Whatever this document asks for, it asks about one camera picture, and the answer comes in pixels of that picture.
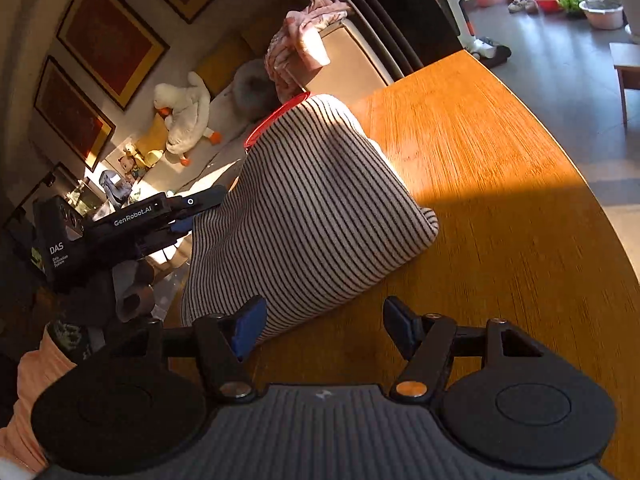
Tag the white goose plush toy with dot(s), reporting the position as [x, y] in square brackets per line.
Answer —
[186, 116]

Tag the left hand in brown glove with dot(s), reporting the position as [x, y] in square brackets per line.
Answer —
[93, 311]

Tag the pink clothes pile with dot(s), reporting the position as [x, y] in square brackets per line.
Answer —
[299, 37]

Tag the brown striped knit sweater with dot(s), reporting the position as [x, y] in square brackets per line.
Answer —
[317, 217]

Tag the white upright vacuum cleaner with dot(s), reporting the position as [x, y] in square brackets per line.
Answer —
[489, 53]

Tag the orange sleeve forearm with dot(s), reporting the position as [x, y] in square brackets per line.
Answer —
[21, 454]

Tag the dark curtain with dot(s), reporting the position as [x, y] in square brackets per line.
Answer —
[406, 35]

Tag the small doll toy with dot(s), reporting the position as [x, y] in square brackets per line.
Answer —
[133, 164]

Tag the beige sofa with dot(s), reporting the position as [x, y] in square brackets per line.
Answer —
[354, 72]

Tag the grey round cushion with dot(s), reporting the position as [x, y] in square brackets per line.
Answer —
[254, 93]

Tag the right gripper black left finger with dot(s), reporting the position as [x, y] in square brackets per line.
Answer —
[223, 343]

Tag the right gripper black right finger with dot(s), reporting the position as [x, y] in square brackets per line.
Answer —
[425, 342]

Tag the red framed wall picture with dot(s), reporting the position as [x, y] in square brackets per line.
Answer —
[113, 44]

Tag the red round storage container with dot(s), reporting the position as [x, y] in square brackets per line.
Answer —
[267, 122]

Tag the red bowl on floor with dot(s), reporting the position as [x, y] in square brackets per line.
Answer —
[548, 6]

